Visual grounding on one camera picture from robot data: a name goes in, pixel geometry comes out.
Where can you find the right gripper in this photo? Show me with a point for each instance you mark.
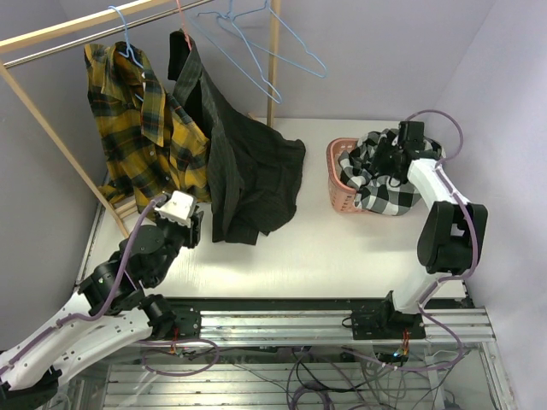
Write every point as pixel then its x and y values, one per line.
pixel 385 147

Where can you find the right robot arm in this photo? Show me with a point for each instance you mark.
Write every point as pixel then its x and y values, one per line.
pixel 450 242

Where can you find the yellow plaid shirt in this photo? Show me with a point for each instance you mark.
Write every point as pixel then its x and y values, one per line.
pixel 150 143

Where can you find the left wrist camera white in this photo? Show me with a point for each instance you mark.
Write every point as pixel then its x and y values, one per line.
pixel 178 208

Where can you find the wooden clothes rack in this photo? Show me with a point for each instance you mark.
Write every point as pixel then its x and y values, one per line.
pixel 50 155

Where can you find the metal hanging rod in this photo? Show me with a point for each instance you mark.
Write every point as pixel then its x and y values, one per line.
pixel 82 23

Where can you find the aluminium rail base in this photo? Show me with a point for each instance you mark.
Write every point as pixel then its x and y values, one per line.
pixel 269 322

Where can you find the blue hanger yellow shirt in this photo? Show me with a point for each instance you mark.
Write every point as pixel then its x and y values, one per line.
pixel 128 47

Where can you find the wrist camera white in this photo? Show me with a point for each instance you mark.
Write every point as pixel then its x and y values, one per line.
pixel 178 208
pixel 411 132

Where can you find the dark green striped shirt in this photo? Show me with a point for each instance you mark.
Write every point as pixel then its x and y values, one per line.
pixel 254 173

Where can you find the blue hanger checkered shirt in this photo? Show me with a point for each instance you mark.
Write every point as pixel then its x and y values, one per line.
pixel 246 62

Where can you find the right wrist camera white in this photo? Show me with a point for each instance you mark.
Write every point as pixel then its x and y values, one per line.
pixel 411 132

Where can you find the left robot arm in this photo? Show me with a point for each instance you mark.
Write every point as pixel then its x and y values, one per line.
pixel 108 311

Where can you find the pink hanger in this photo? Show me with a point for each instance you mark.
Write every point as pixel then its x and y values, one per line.
pixel 183 28

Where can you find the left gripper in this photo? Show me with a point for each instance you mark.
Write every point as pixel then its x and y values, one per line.
pixel 193 231

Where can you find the blue wire hanger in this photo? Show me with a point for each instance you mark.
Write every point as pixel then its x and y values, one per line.
pixel 278 38

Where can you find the pink plastic basket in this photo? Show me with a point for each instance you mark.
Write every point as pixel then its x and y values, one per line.
pixel 341 196

